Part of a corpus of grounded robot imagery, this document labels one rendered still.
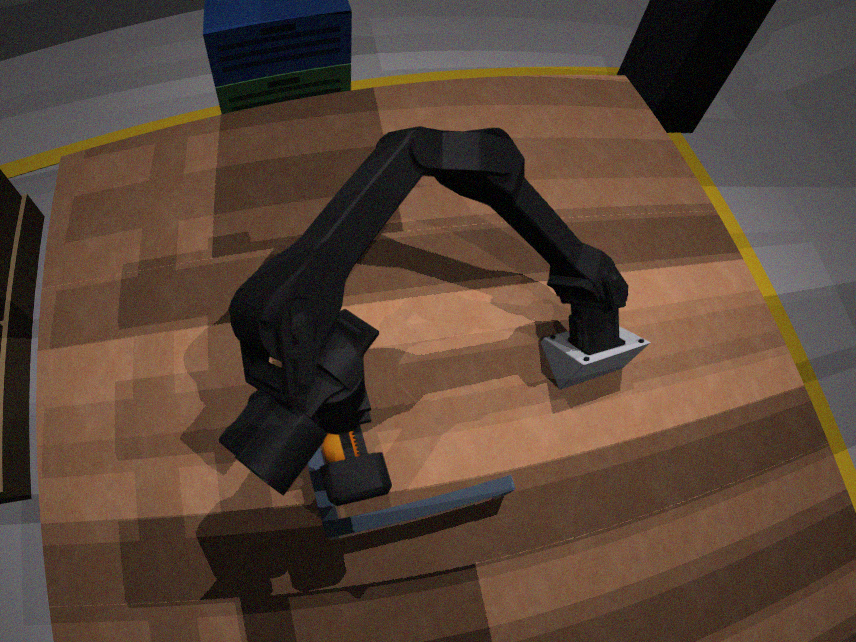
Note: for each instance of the translucent yellow ball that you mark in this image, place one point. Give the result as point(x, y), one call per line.
point(332, 448)

